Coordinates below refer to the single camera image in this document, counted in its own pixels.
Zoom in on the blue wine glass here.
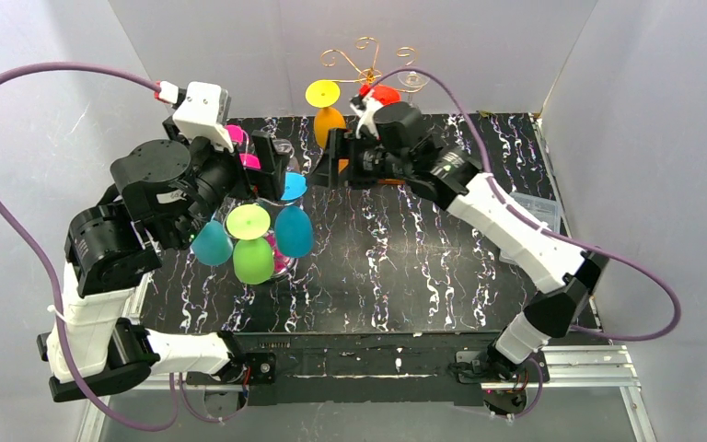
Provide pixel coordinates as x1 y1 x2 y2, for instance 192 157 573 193
274 172 314 258

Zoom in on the green wine glass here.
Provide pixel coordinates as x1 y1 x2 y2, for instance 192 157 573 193
225 204 274 285

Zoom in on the clear ribbed wine glass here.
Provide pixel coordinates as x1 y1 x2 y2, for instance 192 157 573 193
273 138 301 174

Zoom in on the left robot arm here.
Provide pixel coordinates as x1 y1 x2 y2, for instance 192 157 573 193
37 131 290 402

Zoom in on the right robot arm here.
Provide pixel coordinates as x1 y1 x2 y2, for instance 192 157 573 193
309 101 608 379

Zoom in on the pink wine glass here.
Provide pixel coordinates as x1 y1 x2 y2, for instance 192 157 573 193
225 124 261 169

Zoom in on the red wine glass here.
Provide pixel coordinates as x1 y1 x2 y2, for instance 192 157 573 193
370 84 401 106

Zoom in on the clear wine glass on gold rack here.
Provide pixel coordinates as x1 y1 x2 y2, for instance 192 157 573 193
397 71 430 109

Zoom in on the teal wine glass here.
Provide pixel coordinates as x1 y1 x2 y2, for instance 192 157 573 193
191 220 233 266

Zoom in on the orange yellow wine glass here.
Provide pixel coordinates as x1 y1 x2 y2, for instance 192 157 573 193
305 79 346 150

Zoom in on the clear plastic screw box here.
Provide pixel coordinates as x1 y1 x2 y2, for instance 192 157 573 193
510 192 562 232

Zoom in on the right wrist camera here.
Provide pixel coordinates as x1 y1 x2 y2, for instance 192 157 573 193
350 92 384 139

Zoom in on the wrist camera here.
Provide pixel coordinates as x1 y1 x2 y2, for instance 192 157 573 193
350 92 384 139
172 81 235 153

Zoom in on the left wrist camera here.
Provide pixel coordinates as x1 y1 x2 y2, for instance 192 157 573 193
172 81 235 153

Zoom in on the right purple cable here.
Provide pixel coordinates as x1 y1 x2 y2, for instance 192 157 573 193
362 66 683 422

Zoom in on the purple cable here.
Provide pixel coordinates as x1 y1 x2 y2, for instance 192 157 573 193
362 66 683 422
0 62 245 433

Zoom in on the silver wire glass rack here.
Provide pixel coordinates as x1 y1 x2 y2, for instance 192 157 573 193
224 172 312 285

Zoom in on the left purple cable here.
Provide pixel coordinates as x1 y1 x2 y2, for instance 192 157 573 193
0 62 245 433

